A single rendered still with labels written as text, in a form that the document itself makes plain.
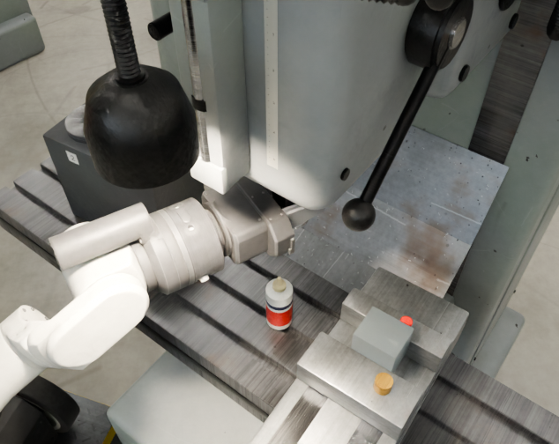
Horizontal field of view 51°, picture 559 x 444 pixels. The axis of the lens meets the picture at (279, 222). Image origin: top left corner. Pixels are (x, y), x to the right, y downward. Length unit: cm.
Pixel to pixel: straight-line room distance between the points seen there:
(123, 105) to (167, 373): 68
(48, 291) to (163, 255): 167
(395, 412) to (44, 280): 172
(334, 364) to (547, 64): 49
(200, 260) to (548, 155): 56
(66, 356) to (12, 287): 171
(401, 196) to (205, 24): 68
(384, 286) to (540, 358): 129
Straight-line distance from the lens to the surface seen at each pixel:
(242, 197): 65
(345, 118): 47
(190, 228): 61
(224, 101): 46
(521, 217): 104
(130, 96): 36
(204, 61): 44
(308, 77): 44
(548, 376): 210
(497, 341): 186
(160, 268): 60
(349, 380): 76
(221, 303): 95
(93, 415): 149
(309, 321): 93
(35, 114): 303
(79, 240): 58
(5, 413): 131
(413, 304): 88
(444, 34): 51
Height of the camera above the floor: 171
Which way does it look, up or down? 48 degrees down
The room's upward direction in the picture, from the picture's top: straight up
